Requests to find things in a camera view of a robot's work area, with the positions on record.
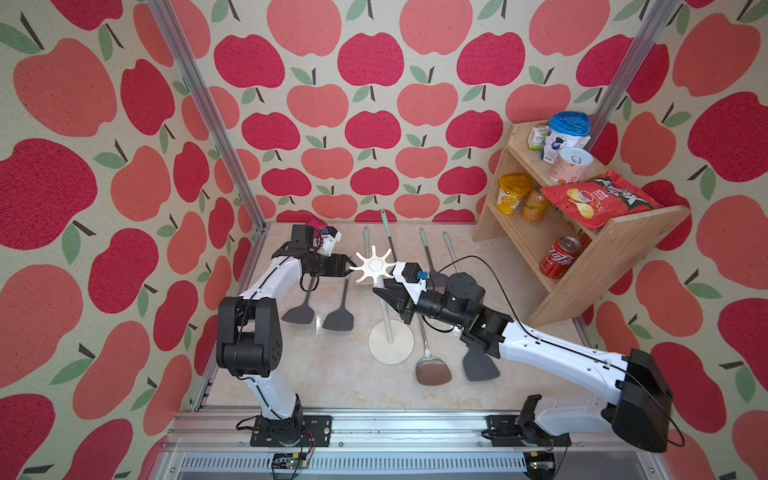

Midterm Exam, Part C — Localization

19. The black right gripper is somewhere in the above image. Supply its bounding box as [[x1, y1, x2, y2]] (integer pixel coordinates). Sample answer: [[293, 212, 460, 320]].
[[376, 275, 464, 332]]

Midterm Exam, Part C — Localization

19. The white utensil rack stand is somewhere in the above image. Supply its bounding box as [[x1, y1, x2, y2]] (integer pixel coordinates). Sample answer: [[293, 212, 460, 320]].
[[352, 245, 414, 365]]

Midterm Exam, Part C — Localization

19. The grey spatula mint handle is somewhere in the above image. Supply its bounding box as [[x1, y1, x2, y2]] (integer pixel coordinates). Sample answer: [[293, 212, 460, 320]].
[[282, 288, 315, 325]]

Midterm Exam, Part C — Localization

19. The beige spatula mint handle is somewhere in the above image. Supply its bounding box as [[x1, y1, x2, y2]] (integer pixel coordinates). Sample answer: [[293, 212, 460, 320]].
[[442, 231, 459, 273]]

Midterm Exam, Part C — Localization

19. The grey slotted utensil mint handle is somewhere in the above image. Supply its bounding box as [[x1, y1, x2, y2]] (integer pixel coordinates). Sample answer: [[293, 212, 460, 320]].
[[462, 350, 500, 383]]

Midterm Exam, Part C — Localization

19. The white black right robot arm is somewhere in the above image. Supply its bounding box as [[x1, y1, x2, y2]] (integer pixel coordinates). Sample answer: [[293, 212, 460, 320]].
[[373, 273, 675, 453]]

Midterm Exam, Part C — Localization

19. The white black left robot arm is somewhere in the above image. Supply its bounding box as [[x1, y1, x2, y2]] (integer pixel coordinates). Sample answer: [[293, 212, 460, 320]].
[[215, 221, 355, 447]]

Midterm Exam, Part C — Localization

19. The pink lid yogurt cup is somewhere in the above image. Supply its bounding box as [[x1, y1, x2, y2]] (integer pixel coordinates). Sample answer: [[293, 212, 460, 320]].
[[305, 217, 328, 236]]

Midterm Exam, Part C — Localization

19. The yellow mango cup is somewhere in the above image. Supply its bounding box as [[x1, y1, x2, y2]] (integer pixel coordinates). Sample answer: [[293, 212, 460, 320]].
[[496, 173, 532, 216]]

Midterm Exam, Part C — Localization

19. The wooden shelf unit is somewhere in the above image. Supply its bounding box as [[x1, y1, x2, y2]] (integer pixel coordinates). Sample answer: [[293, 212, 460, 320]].
[[472, 119, 692, 328]]

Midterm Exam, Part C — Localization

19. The red cola can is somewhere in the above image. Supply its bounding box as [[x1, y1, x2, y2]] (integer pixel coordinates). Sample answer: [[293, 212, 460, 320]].
[[539, 236, 582, 280]]

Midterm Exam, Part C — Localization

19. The orange schweppes can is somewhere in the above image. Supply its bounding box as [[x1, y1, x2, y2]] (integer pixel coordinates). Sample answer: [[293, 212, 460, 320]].
[[521, 187, 551, 224]]

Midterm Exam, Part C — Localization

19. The small green white carton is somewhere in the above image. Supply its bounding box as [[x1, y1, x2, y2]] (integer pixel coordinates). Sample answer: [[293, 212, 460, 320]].
[[527, 125, 549, 150]]

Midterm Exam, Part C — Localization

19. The red chips bag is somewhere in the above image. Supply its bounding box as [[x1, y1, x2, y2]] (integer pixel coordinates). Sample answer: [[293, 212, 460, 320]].
[[541, 170, 662, 232]]

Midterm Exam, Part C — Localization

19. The pink tin can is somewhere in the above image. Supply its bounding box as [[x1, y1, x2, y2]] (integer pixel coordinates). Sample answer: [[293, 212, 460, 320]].
[[549, 146, 595, 185]]

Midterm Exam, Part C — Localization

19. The blue lid yogurt tub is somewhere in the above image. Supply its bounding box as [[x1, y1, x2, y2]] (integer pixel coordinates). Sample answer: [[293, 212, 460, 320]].
[[540, 111, 592, 164]]

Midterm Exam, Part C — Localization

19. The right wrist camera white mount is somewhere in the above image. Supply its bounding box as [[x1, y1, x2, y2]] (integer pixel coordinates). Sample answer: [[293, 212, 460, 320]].
[[392, 262, 429, 303]]

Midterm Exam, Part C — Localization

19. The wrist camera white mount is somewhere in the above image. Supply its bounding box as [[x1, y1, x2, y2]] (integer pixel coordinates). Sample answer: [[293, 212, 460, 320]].
[[392, 262, 429, 303], [316, 226, 342, 257]]

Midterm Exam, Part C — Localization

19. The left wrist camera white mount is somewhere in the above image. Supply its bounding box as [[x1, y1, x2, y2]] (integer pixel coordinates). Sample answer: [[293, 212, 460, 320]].
[[316, 226, 342, 257]]

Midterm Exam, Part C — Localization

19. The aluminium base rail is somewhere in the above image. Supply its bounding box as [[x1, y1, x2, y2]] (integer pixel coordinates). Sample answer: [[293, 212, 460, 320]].
[[149, 407, 671, 479]]

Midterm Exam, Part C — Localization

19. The aluminium corner post left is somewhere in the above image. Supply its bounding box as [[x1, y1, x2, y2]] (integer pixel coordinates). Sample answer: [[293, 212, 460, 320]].
[[146, 0, 268, 234]]

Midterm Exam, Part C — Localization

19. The aluminium corner post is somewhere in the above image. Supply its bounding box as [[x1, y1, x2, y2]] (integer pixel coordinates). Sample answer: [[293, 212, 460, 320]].
[[146, 0, 268, 234], [586, 0, 683, 151]]

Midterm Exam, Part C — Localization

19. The aluminium corner post right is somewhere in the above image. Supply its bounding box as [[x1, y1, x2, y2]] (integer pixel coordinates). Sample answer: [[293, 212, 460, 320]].
[[586, 0, 683, 151]]

